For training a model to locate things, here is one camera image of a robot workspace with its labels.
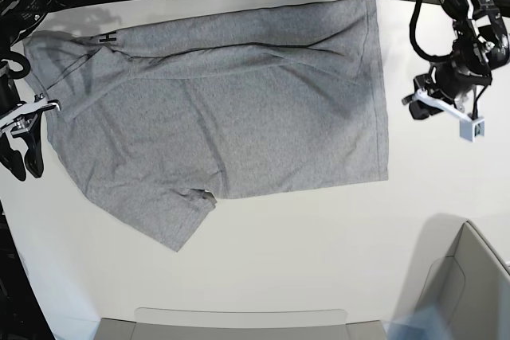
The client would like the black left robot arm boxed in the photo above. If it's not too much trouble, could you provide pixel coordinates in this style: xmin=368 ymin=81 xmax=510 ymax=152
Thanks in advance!
xmin=402 ymin=0 xmax=509 ymax=120

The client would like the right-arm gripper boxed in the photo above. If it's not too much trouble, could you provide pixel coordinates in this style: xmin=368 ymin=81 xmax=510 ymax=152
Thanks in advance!
xmin=0 ymin=59 xmax=43 ymax=182

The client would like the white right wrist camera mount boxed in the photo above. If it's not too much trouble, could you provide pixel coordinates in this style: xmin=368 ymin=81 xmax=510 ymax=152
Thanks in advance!
xmin=1 ymin=94 xmax=61 ymax=135

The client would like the grey T-shirt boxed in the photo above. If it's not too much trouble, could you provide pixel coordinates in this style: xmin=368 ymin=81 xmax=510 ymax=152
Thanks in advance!
xmin=24 ymin=0 xmax=389 ymax=251

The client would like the beige plastic bin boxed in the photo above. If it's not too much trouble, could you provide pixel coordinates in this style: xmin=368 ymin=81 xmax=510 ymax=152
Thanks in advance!
xmin=414 ymin=221 xmax=509 ymax=339

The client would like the grey front tray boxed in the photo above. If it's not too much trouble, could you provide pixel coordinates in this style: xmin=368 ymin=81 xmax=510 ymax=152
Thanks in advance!
xmin=94 ymin=307 xmax=387 ymax=339

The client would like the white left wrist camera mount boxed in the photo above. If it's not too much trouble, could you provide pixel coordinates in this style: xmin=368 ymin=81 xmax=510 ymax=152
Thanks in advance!
xmin=402 ymin=88 xmax=485 ymax=143

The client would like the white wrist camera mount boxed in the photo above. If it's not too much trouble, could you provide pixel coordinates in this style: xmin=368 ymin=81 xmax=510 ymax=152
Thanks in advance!
xmin=402 ymin=88 xmax=485 ymax=143
xmin=1 ymin=94 xmax=61 ymax=135

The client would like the blue translucent bag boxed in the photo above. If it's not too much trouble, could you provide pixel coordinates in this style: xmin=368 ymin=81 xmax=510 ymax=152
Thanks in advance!
xmin=384 ymin=303 xmax=453 ymax=340

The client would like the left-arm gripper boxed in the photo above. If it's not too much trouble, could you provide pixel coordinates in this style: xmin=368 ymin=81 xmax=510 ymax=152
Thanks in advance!
xmin=409 ymin=61 xmax=492 ymax=119

